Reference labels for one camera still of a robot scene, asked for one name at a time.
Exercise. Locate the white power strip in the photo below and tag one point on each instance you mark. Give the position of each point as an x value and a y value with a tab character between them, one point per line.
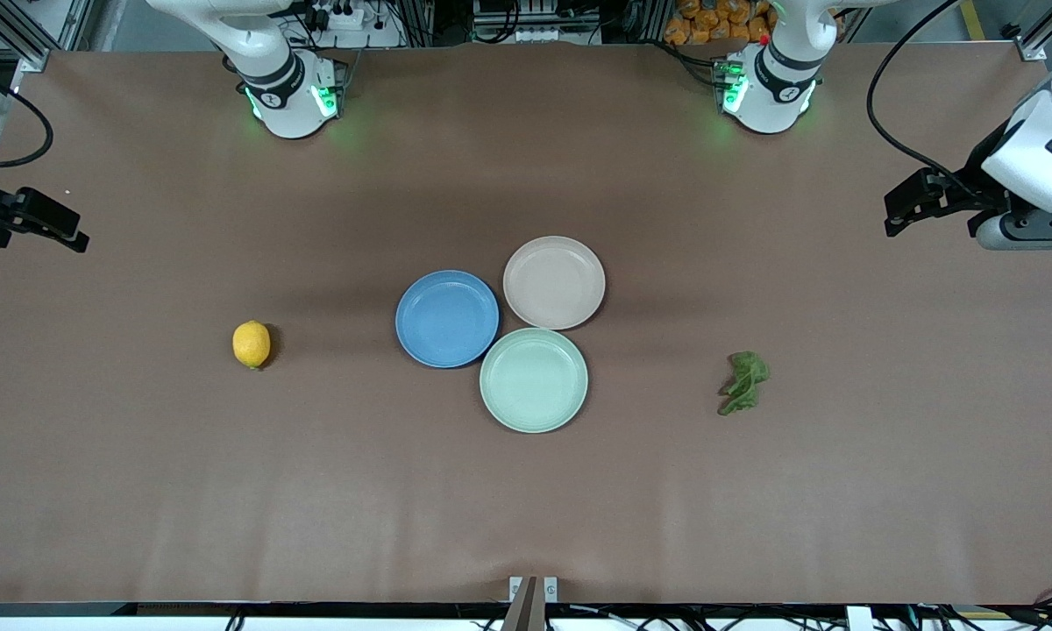
337	17

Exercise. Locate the aluminium frame profile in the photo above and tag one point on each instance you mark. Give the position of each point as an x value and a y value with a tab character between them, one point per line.
66	24
1030	46

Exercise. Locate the green lettuce leaf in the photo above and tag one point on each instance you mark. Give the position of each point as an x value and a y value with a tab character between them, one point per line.
743	383

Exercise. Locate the yellow lemon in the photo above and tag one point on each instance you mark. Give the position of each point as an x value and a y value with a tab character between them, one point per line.
252	343

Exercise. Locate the beige plate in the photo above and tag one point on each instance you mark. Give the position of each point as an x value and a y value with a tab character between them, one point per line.
554	282

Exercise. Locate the small metal table bracket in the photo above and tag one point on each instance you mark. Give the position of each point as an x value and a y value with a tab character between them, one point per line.
550	589

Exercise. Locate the white electronics box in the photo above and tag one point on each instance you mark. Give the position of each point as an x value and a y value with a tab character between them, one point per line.
535	22

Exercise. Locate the orange snack packets pile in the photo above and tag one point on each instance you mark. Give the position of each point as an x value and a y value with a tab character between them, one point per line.
710	22

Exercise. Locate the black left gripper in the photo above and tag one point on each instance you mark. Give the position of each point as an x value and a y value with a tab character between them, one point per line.
976	187

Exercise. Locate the brown post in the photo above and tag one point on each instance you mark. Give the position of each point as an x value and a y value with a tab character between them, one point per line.
524	609

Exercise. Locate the blue plate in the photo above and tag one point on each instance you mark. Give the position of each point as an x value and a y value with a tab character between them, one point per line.
445	320

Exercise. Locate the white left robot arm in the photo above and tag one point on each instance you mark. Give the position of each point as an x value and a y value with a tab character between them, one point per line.
1039	131

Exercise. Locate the pale green plate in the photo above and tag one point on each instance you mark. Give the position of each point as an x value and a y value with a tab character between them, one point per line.
534	380

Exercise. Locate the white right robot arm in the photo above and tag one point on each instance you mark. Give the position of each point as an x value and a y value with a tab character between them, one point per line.
285	83

